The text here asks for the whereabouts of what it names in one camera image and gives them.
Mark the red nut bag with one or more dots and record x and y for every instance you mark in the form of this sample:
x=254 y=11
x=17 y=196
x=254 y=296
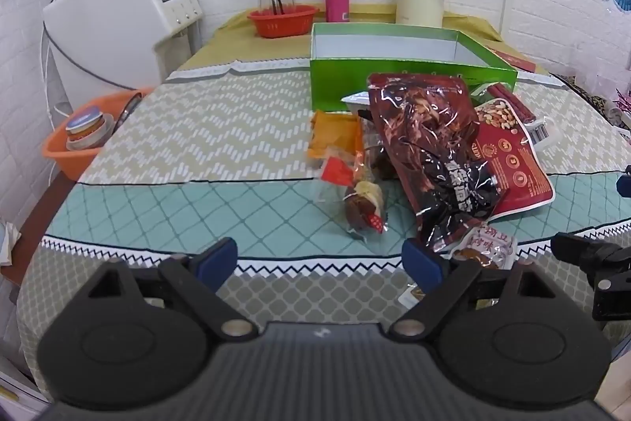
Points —
x=512 y=154

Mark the clear packet brown snack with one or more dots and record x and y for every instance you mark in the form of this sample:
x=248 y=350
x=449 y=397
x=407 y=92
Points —
x=362 y=206

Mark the metal utensil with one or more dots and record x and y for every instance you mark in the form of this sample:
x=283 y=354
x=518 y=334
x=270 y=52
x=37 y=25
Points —
x=127 y=108

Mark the red envelope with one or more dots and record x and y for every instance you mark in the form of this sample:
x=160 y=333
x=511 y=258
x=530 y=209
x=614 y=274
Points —
x=515 y=61

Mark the clear biscuit packet red print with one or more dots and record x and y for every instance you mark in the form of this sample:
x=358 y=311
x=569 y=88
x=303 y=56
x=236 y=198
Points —
x=488 y=243

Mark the jar with blue-rimmed lid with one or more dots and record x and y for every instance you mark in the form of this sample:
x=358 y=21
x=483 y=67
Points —
x=88 y=127

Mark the red sausage packet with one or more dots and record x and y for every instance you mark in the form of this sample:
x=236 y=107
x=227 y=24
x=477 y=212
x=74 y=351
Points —
x=510 y=103

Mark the green cardboard box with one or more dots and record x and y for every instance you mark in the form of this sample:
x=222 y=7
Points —
x=340 y=83

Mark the dark red snack bag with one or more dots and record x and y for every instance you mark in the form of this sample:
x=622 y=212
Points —
x=424 y=130

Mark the stack of papers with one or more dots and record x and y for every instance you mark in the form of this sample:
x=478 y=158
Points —
x=10 y=243

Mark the white appliance with screen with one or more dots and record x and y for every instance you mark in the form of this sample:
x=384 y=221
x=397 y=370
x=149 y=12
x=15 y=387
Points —
x=108 y=21

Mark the yellow cloth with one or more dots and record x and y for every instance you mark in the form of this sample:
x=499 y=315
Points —
x=276 y=51

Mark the red plastic basket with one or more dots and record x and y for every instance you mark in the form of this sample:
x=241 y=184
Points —
x=283 y=24

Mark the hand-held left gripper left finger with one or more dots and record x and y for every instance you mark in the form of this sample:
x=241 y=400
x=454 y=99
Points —
x=219 y=256

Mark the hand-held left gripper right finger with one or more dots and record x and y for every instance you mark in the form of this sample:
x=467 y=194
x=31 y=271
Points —
x=419 y=260

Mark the orange snack packet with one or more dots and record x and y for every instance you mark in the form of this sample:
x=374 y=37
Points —
x=333 y=135

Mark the small red candy packet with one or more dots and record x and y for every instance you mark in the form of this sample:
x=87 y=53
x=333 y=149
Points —
x=337 y=169

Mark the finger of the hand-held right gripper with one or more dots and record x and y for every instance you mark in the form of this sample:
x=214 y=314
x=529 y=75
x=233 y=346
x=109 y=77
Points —
x=581 y=248
x=625 y=184

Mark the white tray packet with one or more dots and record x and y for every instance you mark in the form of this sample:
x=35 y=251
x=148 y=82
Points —
x=356 y=103

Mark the orange plastic basin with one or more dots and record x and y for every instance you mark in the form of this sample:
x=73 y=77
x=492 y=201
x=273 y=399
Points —
x=64 y=154

